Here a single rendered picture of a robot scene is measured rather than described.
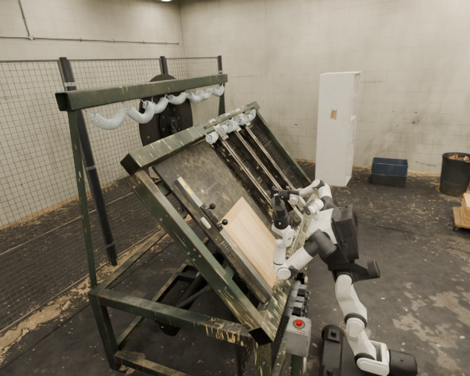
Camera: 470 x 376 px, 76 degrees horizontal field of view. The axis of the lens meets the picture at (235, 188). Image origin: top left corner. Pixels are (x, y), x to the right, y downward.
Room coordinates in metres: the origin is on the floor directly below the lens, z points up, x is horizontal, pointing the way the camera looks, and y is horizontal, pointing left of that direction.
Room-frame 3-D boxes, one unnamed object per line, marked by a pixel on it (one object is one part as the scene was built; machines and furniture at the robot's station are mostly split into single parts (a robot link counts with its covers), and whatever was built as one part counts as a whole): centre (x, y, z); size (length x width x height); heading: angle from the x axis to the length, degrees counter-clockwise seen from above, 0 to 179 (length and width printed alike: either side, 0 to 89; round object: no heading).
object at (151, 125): (2.61, 0.51, 1.85); 0.80 x 0.06 x 0.80; 157
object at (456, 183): (4.82, -3.82, 0.33); 0.52 x 0.51 x 0.65; 148
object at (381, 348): (1.54, -0.91, 0.28); 0.21 x 0.20 x 0.13; 68
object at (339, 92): (5.72, -2.01, 1.03); 0.61 x 0.58 x 2.05; 148
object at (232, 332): (2.54, 0.08, 0.41); 2.20 x 1.38 x 0.83; 157
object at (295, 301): (1.69, -0.41, 0.69); 0.50 x 0.14 x 0.24; 157
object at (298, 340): (1.26, -0.31, 0.84); 0.12 x 0.12 x 0.18; 67
